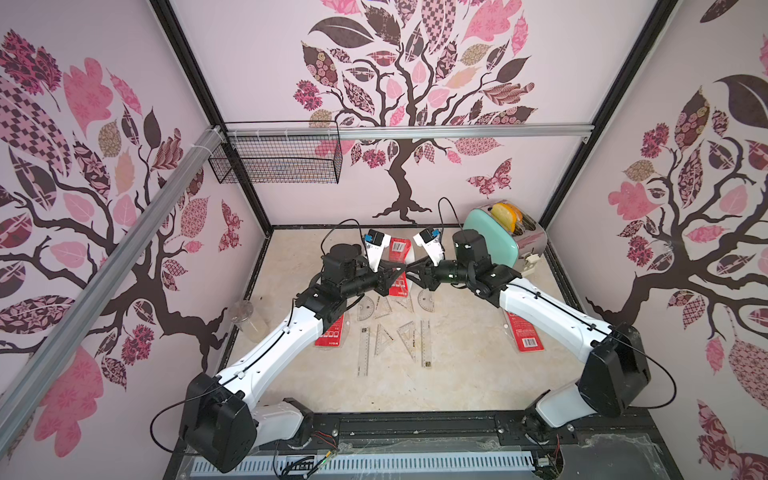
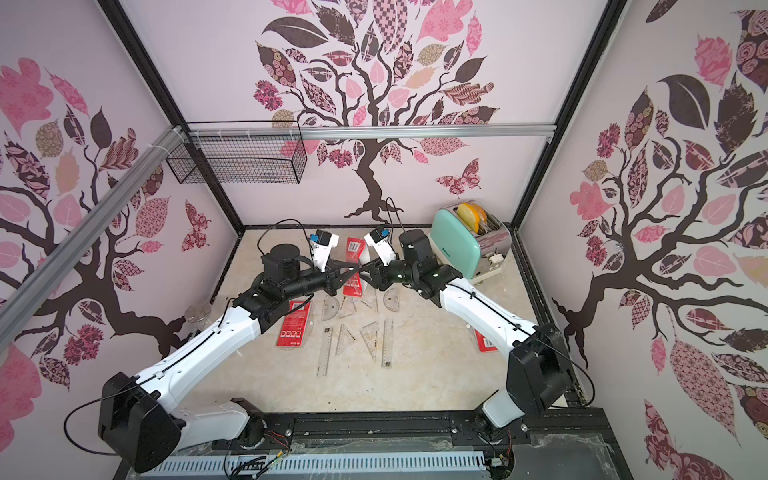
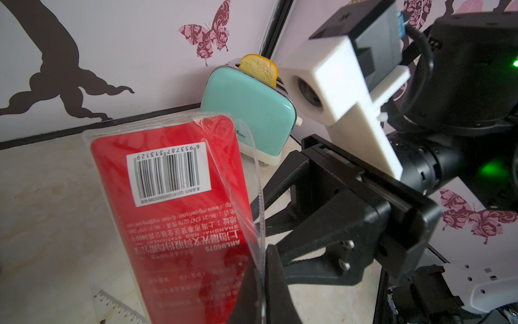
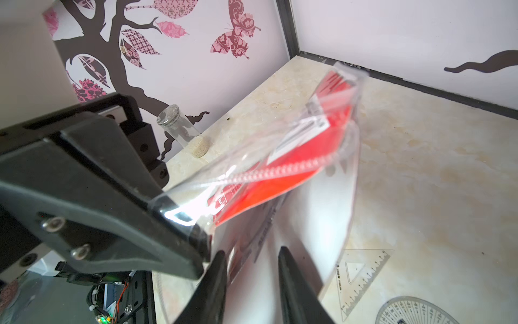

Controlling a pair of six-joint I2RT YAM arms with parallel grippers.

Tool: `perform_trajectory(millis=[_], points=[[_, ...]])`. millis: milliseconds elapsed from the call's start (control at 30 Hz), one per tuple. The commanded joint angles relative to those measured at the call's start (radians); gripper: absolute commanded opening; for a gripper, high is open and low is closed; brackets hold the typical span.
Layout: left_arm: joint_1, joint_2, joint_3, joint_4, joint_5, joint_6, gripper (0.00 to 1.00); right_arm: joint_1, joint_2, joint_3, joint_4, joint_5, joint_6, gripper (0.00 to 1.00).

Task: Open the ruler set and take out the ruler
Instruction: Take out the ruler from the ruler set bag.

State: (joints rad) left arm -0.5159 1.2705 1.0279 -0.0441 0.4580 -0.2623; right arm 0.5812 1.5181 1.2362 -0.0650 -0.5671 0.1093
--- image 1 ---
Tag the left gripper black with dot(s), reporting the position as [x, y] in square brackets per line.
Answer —
[384, 276]

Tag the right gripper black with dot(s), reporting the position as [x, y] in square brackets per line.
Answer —
[429, 273]

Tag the clear protractor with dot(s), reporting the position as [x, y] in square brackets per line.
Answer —
[365, 309]
[426, 301]

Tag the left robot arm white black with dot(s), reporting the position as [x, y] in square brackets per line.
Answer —
[222, 419]

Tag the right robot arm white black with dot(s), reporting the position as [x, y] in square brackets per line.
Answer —
[616, 368]

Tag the mint green toaster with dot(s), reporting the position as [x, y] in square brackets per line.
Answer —
[512, 237]

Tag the yellow toast slice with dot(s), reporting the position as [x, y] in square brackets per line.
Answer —
[507, 215]

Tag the clear plastic cup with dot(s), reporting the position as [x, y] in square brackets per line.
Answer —
[248, 321]

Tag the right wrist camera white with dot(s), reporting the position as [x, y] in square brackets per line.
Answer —
[430, 241]

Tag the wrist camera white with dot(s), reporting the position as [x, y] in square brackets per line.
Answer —
[375, 243]
[430, 241]

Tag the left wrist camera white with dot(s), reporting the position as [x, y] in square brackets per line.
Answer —
[375, 243]

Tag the aluminium rail back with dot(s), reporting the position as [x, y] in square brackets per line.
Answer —
[408, 131]

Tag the aluminium rail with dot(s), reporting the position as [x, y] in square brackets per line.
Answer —
[36, 377]
[408, 131]

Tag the black wire basket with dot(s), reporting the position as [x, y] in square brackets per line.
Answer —
[284, 151]

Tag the white slotted cable duct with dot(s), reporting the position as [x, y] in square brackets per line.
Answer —
[389, 465]

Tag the aluminium rail left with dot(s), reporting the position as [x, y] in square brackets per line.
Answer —
[36, 377]

